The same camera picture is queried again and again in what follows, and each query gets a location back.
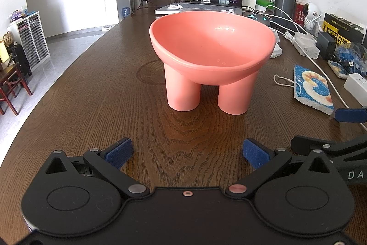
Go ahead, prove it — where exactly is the white crumpled tissue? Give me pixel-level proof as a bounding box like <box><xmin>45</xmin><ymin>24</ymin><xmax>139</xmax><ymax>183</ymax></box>
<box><xmin>271</xmin><ymin>31</ymin><xmax>283</xmax><ymax>59</ymax></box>

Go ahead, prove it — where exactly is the black computer mouse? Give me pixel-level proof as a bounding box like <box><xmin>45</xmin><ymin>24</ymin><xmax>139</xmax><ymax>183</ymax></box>
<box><xmin>248</xmin><ymin>13</ymin><xmax>271</xmax><ymax>26</ymax></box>

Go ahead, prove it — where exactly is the black cylinder appliance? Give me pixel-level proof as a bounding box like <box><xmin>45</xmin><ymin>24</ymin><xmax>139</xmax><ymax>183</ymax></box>
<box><xmin>275</xmin><ymin>0</ymin><xmax>298</xmax><ymax>22</ymax></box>

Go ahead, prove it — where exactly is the small blue white sponge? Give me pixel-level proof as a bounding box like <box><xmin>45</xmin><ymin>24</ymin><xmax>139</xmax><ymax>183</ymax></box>
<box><xmin>327</xmin><ymin>60</ymin><xmax>349</xmax><ymax>79</ymax></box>

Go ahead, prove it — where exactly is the green box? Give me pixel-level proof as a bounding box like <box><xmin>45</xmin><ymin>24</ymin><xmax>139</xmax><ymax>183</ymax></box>
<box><xmin>255</xmin><ymin>0</ymin><xmax>276</xmax><ymax>11</ymax></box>

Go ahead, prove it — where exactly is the white power adapter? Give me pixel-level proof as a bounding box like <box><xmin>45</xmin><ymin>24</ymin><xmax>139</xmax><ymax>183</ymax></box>
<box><xmin>292</xmin><ymin>31</ymin><xmax>320</xmax><ymax>59</ymax></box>

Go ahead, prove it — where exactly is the black bag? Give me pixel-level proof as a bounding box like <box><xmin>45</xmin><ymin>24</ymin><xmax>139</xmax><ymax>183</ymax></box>
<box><xmin>11</xmin><ymin>43</ymin><xmax>32</xmax><ymax>77</ymax></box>

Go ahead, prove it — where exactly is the white desk camera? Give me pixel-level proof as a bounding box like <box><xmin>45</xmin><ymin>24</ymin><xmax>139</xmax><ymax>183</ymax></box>
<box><xmin>303</xmin><ymin>2</ymin><xmax>323</xmax><ymax>33</ymax></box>

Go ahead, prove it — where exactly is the red wooden chair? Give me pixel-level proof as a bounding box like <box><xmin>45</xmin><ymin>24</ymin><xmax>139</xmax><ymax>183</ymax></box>
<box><xmin>0</xmin><ymin>61</ymin><xmax>33</xmax><ymax>116</ymax></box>

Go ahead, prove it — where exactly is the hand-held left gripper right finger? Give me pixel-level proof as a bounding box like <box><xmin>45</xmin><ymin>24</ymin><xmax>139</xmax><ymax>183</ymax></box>
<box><xmin>225</xmin><ymin>138</ymin><xmax>333</xmax><ymax>200</ymax></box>

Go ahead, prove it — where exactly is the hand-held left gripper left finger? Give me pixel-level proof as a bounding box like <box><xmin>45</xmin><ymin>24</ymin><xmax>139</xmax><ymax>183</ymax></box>
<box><xmin>46</xmin><ymin>137</ymin><xmax>150</xmax><ymax>201</ymax></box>

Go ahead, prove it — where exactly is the red box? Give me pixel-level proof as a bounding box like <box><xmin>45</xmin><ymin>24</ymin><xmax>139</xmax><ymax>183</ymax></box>
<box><xmin>295</xmin><ymin>0</ymin><xmax>307</xmax><ymax>24</ymax></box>

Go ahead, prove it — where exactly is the blue white printed sponge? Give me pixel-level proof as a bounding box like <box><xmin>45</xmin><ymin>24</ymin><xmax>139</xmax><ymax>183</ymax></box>
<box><xmin>274</xmin><ymin>65</ymin><xmax>335</xmax><ymax>115</ymax></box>

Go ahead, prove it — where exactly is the white drawer cabinet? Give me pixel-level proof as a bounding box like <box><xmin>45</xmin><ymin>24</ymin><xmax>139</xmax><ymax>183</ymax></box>
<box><xmin>7</xmin><ymin>11</ymin><xmax>50</xmax><ymax>72</ymax></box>

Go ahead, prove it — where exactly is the white power strip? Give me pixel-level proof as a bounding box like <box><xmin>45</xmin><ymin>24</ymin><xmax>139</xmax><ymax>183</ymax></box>
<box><xmin>343</xmin><ymin>73</ymin><xmax>367</xmax><ymax>106</ymax></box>

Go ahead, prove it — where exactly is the pink footed bowl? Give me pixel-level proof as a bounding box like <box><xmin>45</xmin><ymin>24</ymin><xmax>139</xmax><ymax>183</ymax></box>
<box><xmin>149</xmin><ymin>11</ymin><xmax>276</xmax><ymax>115</ymax></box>

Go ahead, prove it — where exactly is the black charger block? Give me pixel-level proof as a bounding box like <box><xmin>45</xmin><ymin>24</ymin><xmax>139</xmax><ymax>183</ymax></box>
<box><xmin>316</xmin><ymin>32</ymin><xmax>337</xmax><ymax>60</ymax></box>

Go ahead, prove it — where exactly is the blue plastic bag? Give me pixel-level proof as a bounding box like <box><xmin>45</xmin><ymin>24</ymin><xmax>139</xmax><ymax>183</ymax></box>
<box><xmin>335</xmin><ymin>42</ymin><xmax>367</xmax><ymax>76</ymax></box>

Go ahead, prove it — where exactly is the white cable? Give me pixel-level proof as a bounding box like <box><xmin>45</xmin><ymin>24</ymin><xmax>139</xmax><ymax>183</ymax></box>
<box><xmin>282</xmin><ymin>34</ymin><xmax>350</xmax><ymax>108</ymax></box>
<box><xmin>264</xmin><ymin>5</ymin><xmax>300</xmax><ymax>31</ymax></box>

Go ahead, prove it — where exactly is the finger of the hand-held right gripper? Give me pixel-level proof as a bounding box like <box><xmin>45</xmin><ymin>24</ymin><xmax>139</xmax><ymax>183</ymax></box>
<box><xmin>334</xmin><ymin>108</ymin><xmax>367</xmax><ymax>132</ymax></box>
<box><xmin>290</xmin><ymin>135</ymin><xmax>367</xmax><ymax>162</ymax></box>

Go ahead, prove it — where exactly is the black and yellow box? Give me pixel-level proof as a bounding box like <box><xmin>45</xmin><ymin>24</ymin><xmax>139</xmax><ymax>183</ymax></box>
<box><xmin>317</xmin><ymin>13</ymin><xmax>365</xmax><ymax>45</ymax></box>

